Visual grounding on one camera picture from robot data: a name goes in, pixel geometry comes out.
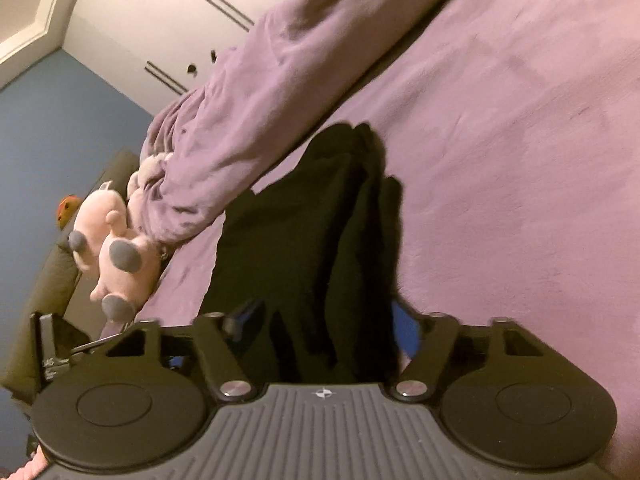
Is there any black garment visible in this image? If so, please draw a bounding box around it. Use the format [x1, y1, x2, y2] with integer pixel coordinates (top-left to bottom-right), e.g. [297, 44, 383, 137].
[201, 122, 402, 385]

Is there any pink plush toy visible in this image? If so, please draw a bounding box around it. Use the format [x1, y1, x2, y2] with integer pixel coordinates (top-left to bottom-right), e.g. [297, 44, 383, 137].
[67, 152, 171, 324]

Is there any orange plush toy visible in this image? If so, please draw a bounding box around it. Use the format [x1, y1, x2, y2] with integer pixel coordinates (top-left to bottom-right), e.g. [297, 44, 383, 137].
[56, 194, 82, 230]

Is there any purple bed sheet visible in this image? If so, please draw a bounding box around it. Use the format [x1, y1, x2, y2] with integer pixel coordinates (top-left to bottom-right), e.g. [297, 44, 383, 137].
[98, 0, 640, 461]

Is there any white wardrobe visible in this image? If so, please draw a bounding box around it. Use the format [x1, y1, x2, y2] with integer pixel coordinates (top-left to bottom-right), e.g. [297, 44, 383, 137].
[63, 0, 282, 114]

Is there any purple rumpled duvet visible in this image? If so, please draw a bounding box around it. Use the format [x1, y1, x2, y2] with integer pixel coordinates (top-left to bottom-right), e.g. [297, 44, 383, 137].
[140, 0, 440, 246]

